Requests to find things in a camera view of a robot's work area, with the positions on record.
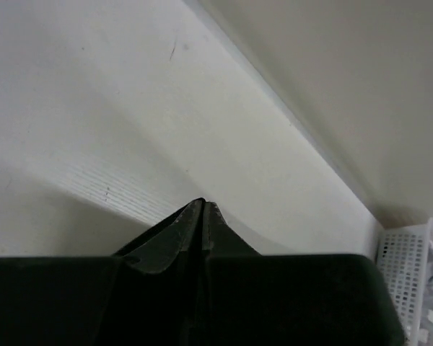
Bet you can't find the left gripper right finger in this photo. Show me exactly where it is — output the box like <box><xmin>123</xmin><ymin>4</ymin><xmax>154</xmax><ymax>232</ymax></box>
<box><xmin>202</xmin><ymin>203</ymin><xmax>406</xmax><ymax>345</ymax></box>

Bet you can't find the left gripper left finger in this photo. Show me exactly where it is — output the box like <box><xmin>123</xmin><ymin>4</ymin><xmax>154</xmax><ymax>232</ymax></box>
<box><xmin>0</xmin><ymin>199</ymin><xmax>205</xmax><ymax>345</ymax></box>

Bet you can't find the white plastic basket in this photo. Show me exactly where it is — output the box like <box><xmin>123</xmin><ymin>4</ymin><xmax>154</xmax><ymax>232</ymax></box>
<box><xmin>377</xmin><ymin>218</ymin><xmax>433</xmax><ymax>345</ymax></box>

